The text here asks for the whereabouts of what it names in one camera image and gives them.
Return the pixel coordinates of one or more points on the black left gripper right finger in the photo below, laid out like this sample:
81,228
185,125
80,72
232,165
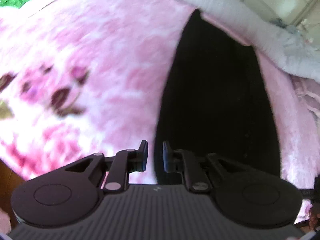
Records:
199,174

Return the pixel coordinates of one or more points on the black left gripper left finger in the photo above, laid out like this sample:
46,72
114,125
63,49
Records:
111,174

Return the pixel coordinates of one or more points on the black garment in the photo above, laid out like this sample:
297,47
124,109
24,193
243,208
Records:
215,101

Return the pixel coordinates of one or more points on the pink rose plush blanket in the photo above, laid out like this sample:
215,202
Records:
85,76

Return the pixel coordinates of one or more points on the pink ruffled pillow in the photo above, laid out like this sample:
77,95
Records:
308,92

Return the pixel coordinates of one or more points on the white striped quilt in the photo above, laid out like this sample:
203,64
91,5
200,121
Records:
288,51

